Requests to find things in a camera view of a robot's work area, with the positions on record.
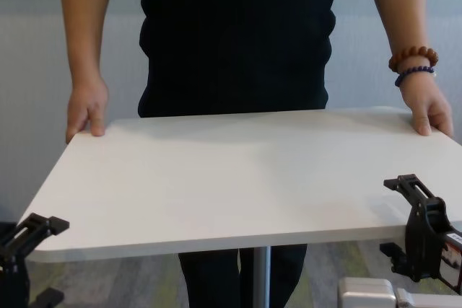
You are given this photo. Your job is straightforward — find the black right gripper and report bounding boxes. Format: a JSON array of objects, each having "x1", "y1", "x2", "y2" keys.
[{"x1": 379, "y1": 174, "x2": 462, "y2": 294}]

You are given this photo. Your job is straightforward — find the person's left hand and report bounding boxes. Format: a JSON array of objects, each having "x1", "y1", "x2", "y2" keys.
[{"x1": 400, "y1": 75, "x2": 454, "y2": 136}]

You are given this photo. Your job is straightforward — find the brown wooden bead bracelet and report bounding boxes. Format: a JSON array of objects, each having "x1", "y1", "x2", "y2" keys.
[{"x1": 388, "y1": 46, "x2": 438, "y2": 73}]

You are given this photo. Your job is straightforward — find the person's right forearm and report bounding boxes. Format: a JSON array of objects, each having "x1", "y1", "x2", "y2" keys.
[{"x1": 59, "y1": 0, "x2": 112, "y2": 87}]

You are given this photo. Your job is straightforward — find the person's right hand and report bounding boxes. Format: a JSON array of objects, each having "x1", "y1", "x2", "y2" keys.
[{"x1": 65, "y1": 79, "x2": 109, "y2": 145}]

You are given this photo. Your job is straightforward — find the person's left forearm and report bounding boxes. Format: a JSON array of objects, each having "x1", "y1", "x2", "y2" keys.
[{"x1": 363, "y1": 0, "x2": 440, "y2": 89}]

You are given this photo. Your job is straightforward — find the black shirt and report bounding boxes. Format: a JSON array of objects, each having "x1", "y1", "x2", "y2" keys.
[{"x1": 138, "y1": 0, "x2": 339, "y2": 118}]

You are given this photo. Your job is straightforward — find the white rolling pedestal table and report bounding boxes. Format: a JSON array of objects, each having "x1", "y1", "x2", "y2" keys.
[{"x1": 17, "y1": 105, "x2": 462, "y2": 308}]

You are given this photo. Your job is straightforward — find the blue bead bracelet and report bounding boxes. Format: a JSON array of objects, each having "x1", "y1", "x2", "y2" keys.
[{"x1": 395, "y1": 65, "x2": 437, "y2": 88}]

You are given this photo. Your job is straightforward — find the black trousers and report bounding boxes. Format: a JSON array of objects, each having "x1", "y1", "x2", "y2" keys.
[{"x1": 177, "y1": 242, "x2": 308, "y2": 308}]

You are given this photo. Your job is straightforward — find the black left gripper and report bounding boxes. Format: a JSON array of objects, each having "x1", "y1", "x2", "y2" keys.
[{"x1": 0, "y1": 214, "x2": 70, "y2": 308}]

